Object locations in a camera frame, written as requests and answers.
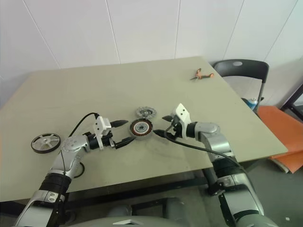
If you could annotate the black plastic chair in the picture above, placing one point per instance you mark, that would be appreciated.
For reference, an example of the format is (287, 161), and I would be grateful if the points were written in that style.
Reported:
(246, 68)

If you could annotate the black rubber wheel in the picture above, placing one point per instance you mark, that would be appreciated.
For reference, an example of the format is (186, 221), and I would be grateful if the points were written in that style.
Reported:
(45, 142)

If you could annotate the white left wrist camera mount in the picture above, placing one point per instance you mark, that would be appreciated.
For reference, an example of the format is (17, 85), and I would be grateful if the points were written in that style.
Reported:
(103, 125)

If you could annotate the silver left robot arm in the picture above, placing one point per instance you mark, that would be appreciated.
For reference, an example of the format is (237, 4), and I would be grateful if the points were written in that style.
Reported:
(71, 144)

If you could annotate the round grey metal object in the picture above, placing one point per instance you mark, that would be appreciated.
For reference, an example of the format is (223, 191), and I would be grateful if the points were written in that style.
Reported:
(145, 111)

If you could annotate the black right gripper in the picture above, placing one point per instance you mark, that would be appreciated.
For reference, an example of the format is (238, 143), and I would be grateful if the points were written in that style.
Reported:
(176, 131)

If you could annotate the copper wound motor stator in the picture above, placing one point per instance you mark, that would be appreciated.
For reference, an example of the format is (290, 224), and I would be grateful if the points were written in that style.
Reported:
(136, 133)

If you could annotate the grey robot torso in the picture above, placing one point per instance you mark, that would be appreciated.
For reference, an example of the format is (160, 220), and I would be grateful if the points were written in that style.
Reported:
(142, 223)

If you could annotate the black table frame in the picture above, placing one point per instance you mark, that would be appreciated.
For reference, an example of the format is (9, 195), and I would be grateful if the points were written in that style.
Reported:
(132, 188)

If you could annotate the orange flat board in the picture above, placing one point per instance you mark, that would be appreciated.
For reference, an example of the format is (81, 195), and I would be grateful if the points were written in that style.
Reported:
(284, 127)

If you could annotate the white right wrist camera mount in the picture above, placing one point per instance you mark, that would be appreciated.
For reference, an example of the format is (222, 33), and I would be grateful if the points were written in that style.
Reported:
(182, 112)

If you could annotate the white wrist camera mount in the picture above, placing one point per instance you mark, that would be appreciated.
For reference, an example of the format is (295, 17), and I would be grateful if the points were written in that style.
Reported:
(182, 112)
(103, 125)

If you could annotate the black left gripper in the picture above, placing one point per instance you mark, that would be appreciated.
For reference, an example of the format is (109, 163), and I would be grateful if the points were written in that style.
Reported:
(107, 140)

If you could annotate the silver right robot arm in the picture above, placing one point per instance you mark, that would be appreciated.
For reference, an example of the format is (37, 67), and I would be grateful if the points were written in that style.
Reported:
(210, 128)

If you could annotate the black metal frame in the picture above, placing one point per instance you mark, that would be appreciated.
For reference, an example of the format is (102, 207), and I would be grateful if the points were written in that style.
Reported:
(292, 99)

